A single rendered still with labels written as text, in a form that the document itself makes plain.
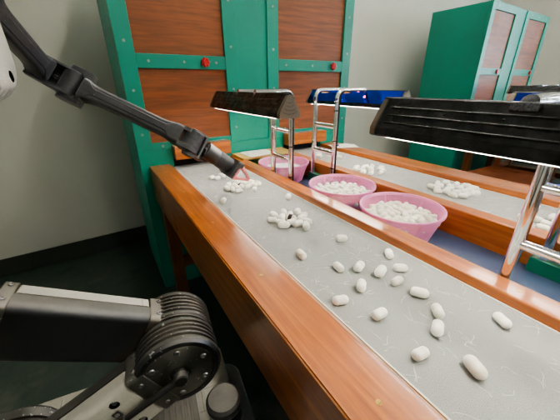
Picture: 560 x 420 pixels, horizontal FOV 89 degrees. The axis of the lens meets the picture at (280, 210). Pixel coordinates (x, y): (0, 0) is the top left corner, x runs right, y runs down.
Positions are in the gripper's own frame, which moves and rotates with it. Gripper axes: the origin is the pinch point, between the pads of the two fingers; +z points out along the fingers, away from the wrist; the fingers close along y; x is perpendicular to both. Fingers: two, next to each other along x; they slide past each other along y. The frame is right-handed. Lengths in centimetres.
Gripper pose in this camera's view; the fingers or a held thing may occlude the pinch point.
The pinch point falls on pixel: (247, 178)
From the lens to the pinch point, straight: 109.1
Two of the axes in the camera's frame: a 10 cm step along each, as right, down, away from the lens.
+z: 6.5, 4.3, 6.3
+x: -5.5, 8.4, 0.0
